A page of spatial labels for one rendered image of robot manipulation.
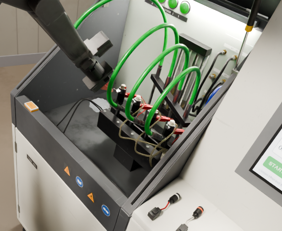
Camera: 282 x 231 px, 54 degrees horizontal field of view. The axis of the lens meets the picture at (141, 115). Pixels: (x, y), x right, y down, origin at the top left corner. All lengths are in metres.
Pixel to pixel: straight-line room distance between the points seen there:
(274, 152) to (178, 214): 0.31
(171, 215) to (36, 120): 0.59
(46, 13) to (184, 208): 0.64
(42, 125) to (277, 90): 0.76
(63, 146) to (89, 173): 0.15
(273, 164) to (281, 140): 0.07
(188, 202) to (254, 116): 0.32
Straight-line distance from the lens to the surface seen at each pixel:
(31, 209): 1.56
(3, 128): 2.51
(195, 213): 0.85
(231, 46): 1.07
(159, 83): 1.14
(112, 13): 1.30
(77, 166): 0.95
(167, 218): 0.83
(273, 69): 0.79
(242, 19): 1.02
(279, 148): 0.80
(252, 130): 0.82
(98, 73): 0.91
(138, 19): 1.31
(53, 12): 0.48
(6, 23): 3.16
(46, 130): 1.04
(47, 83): 1.24
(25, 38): 3.28
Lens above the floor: 1.64
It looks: 35 degrees down
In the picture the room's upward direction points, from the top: 16 degrees clockwise
